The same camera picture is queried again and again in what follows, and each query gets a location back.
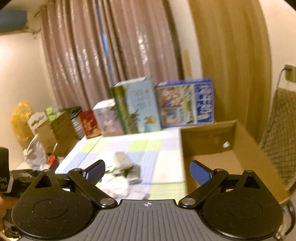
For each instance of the white towel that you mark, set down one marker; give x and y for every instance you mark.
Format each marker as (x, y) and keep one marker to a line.
(119, 188)

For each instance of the brown cardboard carton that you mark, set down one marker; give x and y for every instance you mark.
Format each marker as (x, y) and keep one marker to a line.
(61, 132)

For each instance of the white plastic bag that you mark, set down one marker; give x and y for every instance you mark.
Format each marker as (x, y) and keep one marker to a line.
(35, 155)

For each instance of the plaid bed sheet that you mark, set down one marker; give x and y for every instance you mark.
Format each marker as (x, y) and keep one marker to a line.
(159, 154)

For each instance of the blue milk carton box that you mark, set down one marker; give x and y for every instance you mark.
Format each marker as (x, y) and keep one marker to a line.
(186, 102)

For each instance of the clear snack packet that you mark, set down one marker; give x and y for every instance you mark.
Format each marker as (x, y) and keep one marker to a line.
(134, 175)

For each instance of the brown cardboard box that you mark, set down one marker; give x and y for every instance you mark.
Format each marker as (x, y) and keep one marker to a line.
(227, 145)

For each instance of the wall power socket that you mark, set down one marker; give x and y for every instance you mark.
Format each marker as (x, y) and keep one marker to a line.
(290, 73)

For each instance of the person left hand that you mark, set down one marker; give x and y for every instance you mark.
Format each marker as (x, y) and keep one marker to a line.
(6, 203)

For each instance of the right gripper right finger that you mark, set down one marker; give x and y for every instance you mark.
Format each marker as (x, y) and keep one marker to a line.
(236, 207)

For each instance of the green white small box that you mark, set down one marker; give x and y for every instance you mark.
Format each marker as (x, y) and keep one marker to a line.
(53, 112)

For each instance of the white humidifier box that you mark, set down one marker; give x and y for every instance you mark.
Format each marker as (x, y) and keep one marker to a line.
(106, 116)

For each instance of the white square night light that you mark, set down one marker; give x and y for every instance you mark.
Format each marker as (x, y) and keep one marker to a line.
(122, 161)

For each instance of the beige curtain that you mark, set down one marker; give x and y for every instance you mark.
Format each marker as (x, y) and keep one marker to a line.
(92, 45)

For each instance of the green medicine box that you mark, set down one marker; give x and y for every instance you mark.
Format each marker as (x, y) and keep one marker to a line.
(117, 172)

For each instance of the green milk carton box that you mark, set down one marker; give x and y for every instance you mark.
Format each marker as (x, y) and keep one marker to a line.
(136, 105)

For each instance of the yellow plastic bag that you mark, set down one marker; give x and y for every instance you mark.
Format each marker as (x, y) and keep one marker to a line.
(19, 121)

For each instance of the red gift box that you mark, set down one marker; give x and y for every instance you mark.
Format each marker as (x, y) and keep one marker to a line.
(89, 124)

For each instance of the wooden door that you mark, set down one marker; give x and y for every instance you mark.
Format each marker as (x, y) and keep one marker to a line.
(235, 54)

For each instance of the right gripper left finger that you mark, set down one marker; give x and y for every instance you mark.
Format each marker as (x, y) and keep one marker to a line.
(58, 206)

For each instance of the white cutout cardboard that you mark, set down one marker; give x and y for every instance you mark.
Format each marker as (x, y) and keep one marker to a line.
(36, 120)

